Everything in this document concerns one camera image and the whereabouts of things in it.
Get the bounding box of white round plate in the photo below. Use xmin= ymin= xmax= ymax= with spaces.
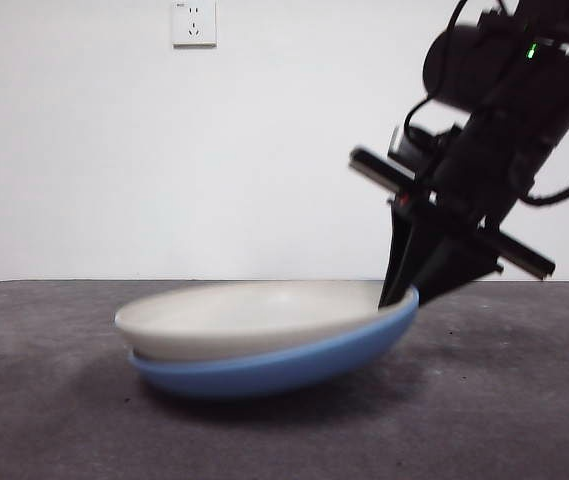
xmin=114 ymin=280 xmax=415 ymax=363

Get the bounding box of blue round plate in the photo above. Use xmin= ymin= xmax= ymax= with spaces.
xmin=127 ymin=284 xmax=421 ymax=400

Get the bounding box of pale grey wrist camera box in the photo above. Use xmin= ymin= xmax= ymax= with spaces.
xmin=388 ymin=124 xmax=433 ymax=164

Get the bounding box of white wall socket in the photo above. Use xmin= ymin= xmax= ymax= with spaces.
xmin=172 ymin=0 xmax=218 ymax=50

